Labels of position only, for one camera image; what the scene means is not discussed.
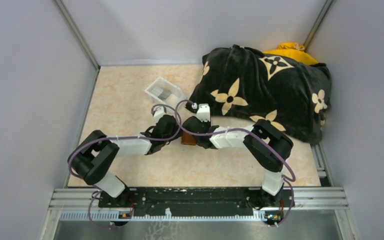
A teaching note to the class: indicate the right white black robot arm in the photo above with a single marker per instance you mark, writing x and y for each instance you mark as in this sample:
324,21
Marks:
268,145

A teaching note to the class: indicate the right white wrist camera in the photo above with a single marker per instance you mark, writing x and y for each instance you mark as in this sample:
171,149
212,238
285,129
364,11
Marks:
204,113

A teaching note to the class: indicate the white translucent plastic card box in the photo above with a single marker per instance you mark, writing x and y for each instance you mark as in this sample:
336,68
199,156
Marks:
162,91

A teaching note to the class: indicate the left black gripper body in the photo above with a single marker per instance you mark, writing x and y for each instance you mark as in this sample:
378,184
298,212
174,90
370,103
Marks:
165,141

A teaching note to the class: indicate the brown leather card holder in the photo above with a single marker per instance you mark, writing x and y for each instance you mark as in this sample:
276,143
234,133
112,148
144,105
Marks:
188,140

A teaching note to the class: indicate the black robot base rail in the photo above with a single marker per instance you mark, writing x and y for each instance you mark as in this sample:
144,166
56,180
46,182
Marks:
227,201

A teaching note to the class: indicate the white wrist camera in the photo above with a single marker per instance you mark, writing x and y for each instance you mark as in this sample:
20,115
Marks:
204,113
158,113

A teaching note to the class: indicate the yellow cloth bundle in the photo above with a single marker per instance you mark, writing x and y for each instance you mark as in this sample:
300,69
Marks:
294,51

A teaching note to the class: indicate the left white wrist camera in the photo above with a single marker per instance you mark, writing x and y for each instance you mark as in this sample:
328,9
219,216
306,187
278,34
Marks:
158,113

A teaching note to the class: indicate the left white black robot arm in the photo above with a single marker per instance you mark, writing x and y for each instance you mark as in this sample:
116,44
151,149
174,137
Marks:
92,159

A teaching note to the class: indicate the black floral plush blanket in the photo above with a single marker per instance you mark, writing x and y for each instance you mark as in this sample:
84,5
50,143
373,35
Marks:
245,83

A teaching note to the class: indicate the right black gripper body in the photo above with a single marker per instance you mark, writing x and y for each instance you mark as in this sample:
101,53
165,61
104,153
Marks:
208,124

